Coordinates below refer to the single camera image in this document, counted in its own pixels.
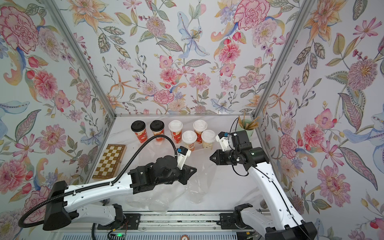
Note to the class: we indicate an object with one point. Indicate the white lid red cup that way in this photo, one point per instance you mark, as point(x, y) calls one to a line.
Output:
point(199, 127)
point(176, 128)

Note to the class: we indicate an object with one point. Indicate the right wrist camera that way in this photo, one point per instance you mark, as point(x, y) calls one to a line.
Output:
point(223, 138)

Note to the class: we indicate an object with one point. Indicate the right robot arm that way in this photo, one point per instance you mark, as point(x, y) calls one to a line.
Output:
point(262, 173)

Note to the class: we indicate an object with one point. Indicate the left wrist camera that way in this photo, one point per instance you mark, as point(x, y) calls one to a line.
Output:
point(182, 154)

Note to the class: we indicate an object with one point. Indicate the white lid floral cup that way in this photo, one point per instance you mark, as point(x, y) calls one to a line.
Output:
point(189, 139)

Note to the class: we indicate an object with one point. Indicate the white lid red back cup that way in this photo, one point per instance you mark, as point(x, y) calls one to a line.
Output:
point(199, 127)

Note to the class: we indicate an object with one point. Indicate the wooden chessboard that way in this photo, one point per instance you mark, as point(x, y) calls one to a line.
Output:
point(109, 163)

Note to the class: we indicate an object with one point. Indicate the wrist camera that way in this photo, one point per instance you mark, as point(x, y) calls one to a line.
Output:
point(223, 138)
point(182, 154)

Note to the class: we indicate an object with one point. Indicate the wooden stir sticks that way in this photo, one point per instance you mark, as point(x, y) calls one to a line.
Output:
point(248, 124)

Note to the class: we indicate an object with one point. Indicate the green cup holder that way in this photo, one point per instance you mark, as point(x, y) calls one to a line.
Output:
point(249, 133)

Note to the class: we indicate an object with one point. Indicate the clear plastic carrier bag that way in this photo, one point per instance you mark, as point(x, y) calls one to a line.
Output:
point(210, 189)

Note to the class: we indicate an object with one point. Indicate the black lid red cup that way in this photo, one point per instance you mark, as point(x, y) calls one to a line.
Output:
point(157, 127)
point(139, 128)

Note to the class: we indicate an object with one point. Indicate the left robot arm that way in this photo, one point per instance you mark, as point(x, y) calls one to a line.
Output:
point(76, 203)

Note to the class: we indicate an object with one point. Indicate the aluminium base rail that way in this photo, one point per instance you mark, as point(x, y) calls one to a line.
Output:
point(192, 223)

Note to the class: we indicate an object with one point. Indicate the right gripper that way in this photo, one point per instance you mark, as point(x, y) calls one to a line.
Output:
point(220, 161)

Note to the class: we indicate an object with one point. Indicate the white lid beige cup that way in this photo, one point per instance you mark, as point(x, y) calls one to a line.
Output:
point(208, 139)

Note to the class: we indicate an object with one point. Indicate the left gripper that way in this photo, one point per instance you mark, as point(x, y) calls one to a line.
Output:
point(186, 174)

